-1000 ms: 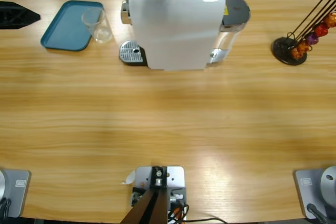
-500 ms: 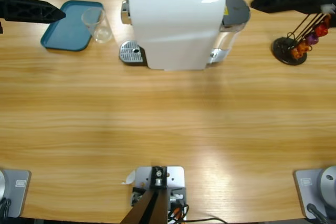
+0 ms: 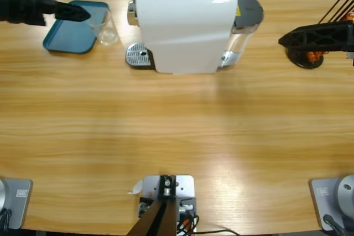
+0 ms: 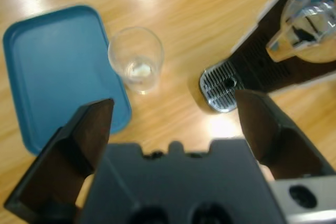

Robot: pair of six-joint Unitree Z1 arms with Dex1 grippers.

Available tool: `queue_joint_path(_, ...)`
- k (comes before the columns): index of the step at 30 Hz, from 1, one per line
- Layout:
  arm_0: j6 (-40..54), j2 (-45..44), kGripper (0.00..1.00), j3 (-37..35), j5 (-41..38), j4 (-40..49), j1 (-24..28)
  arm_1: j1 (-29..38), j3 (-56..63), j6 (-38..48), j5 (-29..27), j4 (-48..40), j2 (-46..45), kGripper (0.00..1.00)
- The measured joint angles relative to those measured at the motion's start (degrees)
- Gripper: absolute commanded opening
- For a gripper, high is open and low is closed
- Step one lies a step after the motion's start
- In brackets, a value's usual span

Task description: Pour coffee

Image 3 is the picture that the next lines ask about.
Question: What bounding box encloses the dark mount post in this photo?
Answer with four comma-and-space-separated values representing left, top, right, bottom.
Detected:
127, 174, 178, 236

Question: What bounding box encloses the white mount block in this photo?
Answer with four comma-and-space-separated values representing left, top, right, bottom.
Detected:
138, 174, 197, 234

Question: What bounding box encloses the black capsule stand with rods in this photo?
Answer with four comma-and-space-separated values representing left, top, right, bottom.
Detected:
286, 0, 354, 70

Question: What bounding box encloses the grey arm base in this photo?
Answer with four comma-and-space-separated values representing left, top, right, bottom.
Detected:
0, 178, 33, 230
309, 174, 354, 232

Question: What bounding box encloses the white coffee machine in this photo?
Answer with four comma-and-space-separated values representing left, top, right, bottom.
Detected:
126, 0, 239, 76

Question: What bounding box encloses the clear glass cup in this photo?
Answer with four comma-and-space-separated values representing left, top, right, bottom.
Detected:
87, 8, 120, 46

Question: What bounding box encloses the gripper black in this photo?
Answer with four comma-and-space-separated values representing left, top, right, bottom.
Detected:
278, 20, 354, 67
0, 0, 92, 26

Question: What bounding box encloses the long black cable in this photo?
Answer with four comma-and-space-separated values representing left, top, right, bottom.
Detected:
197, 228, 239, 234

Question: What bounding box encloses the white tape tab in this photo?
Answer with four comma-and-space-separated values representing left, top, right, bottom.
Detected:
127, 179, 144, 195

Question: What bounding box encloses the clear water tank grey lid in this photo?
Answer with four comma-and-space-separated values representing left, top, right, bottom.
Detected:
226, 0, 264, 54

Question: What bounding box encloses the teal plastic tray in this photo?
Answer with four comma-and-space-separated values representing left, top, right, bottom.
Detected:
42, 0, 110, 55

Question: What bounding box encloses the tangled black cable bundle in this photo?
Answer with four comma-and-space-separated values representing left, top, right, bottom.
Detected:
176, 213, 200, 236

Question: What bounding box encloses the black base cable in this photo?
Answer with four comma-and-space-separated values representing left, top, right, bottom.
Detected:
0, 208, 12, 231
322, 213, 346, 236

